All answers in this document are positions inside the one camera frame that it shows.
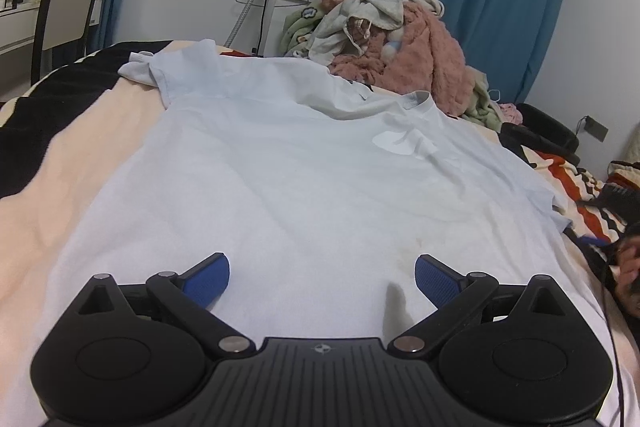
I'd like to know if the beige and black chair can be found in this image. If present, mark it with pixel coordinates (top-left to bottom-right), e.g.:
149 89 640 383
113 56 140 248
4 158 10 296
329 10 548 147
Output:
31 0 103 85

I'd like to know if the pink fluffy robe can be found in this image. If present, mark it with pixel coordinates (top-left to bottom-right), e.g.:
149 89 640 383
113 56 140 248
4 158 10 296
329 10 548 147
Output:
320 0 476 118

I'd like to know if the white dressing desk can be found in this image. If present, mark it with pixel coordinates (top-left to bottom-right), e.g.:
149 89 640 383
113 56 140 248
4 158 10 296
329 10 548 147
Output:
0 0 103 58

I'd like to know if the white t-shirt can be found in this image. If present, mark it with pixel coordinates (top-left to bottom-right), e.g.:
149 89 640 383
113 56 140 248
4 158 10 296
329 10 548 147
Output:
0 39 631 427

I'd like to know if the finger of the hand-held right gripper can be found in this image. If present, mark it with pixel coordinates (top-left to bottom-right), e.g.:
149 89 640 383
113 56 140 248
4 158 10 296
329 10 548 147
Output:
575 234 618 253

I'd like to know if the black armchair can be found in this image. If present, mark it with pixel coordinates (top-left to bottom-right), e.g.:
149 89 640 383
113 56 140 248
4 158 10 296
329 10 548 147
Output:
500 103 581 168

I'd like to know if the grey hoodie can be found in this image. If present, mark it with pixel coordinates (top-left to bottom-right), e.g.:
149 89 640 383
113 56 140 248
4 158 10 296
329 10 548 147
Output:
307 0 446 62

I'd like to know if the person's right hand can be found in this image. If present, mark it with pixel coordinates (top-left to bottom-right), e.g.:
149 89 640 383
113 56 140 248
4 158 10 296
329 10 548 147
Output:
612 232 640 310

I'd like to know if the pile of clothes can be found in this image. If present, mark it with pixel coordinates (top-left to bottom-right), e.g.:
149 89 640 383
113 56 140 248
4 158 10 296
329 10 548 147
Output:
282 4 503 130

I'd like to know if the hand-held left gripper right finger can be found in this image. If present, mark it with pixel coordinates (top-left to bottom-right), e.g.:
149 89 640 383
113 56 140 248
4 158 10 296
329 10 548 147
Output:
391 254 573 358

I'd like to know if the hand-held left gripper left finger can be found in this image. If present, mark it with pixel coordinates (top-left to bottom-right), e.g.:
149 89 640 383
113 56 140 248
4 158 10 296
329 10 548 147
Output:
70 252 256 358

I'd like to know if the pink cloth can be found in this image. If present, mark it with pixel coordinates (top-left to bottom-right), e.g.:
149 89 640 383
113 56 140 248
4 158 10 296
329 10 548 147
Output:
497 103 526 125

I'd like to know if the black wall socket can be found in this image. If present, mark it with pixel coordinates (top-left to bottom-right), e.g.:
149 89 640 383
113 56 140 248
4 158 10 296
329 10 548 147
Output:
575 116 610 142

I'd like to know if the striped fleece blanket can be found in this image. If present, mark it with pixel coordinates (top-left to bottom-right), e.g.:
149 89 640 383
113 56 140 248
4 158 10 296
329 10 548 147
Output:
0 39 640 427

